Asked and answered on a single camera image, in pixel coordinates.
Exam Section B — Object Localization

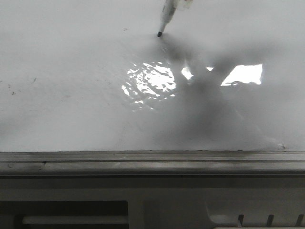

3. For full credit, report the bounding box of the white whiteboard marker pen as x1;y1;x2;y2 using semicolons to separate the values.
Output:
157;0;180;38

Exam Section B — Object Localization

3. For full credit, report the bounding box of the red round magnet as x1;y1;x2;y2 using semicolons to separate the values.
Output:
176;0;193;11

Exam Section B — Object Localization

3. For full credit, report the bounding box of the white whiteboard surface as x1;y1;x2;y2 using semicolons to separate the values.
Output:
0;0;305;151

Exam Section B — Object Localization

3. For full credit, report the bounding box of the grey plastic equipment housing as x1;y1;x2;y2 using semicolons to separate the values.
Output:
0;176;305;229

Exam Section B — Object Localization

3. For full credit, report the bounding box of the grey aluminium whiteboard frame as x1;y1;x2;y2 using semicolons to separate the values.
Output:
0;151;305;176

